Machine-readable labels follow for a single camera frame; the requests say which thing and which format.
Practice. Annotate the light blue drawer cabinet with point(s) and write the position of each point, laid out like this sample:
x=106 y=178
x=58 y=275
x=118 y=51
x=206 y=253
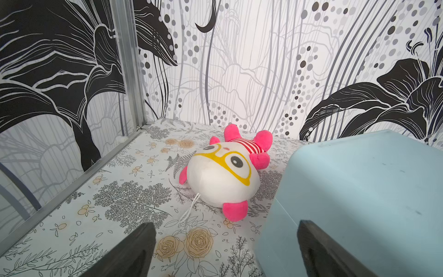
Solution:
x=378 y=195

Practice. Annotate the pink white plush toy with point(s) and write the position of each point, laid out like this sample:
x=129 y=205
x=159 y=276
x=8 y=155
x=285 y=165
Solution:
x=224 y=174

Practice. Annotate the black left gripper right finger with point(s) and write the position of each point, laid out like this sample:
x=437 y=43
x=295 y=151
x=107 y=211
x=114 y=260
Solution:
x=324 y=257

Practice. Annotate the aluminium frame post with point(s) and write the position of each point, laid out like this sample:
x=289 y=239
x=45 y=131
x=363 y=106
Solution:
x=125 y=28

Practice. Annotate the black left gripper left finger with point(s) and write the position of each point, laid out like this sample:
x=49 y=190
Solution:
x=130 y=258

